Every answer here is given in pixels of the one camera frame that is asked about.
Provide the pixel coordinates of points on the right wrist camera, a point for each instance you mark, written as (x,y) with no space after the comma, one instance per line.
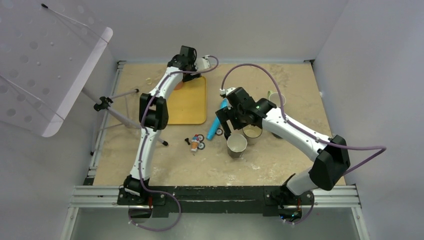
(224,92)

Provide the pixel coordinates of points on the blue toy microphone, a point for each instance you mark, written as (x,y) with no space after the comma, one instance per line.
(216,123)

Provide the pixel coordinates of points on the cream mug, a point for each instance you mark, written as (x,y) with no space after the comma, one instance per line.
(252,134)

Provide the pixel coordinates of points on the yellow tray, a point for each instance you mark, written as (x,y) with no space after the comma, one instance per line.
(188,105)

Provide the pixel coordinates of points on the pink mug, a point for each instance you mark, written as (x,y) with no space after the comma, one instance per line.
(179,86)

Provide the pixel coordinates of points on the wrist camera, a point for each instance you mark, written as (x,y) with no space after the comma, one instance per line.
(201,64)
(224,92)

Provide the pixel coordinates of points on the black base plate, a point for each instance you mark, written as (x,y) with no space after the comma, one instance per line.
(266,200)

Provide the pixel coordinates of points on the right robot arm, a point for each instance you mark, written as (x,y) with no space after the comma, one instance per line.
(329,162)

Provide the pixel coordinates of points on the black mug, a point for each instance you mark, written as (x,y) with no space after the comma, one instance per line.
(236,145)

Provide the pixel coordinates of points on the tripod stand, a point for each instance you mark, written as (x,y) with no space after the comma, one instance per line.
(103,103)

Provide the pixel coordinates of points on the poker chip by microphone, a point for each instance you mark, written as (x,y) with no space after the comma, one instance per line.
(219,132)

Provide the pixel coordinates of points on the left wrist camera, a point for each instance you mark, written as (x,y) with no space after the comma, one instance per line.
(201,64)

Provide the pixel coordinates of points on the ice cream cone toy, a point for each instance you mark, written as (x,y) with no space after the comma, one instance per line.
(194,143)

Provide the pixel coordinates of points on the light green mug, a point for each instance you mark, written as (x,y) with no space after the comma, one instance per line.
(276,98)

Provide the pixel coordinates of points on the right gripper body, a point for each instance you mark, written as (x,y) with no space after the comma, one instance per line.
(235,116)

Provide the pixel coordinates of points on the poker chip 100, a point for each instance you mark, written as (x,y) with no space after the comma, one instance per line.
(200,137)

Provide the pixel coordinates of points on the white perforated panel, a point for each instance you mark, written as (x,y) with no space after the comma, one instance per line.
(48,50)

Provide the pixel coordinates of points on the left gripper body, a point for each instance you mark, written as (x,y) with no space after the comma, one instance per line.
(189,77)

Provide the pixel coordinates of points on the poker chip 50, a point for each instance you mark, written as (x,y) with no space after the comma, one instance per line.
(201,146)

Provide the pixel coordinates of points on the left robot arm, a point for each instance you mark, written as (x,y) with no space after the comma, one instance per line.
(154,116)

